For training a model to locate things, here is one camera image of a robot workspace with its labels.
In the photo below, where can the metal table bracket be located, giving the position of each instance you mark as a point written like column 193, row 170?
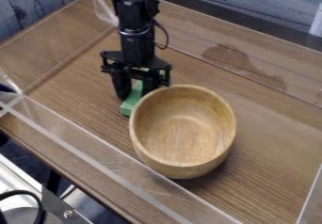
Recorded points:
column 59, row 212

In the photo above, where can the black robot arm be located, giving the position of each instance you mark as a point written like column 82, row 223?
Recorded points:
column 137, row 14

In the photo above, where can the black table leg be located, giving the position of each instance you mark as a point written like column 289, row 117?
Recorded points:
column 54, row 182

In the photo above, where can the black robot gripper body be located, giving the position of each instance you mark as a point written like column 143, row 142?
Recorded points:
column 137, row 53

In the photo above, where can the green rectangular block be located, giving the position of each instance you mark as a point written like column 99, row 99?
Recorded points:
column 133, row 104

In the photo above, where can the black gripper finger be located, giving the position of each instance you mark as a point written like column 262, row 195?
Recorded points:
column 122, row 84
column 150, row 84

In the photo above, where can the clear acrylic tray wall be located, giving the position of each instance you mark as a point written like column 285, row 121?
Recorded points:
column 62, row 115

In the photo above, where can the brown wooden bowl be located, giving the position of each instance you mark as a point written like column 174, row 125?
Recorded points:
column 182, row 129

